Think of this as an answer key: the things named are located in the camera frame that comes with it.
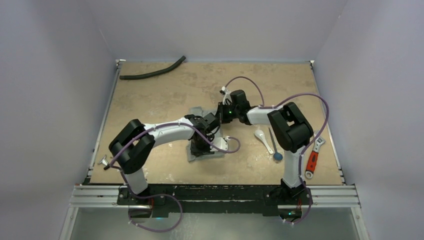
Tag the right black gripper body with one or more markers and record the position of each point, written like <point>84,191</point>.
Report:
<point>224,113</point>

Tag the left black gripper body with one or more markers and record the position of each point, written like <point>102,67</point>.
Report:
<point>202,146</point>

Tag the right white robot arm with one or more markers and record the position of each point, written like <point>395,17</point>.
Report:
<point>291,129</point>

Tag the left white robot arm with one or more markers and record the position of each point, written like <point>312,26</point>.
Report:
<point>133,145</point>

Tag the red adjustable wrench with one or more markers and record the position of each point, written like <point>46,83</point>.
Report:
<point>313,158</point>

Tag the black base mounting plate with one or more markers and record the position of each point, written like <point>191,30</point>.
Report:
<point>161,199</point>

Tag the small silver metal clip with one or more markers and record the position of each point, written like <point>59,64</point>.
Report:
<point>103,161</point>

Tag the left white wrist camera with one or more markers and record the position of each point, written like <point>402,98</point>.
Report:
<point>220,143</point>

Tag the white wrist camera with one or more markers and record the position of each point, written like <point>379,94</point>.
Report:
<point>226,96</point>
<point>220,143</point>

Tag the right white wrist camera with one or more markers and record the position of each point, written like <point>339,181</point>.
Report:
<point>226,96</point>

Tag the aluminium frame rail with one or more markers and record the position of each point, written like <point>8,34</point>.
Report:
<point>106,196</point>

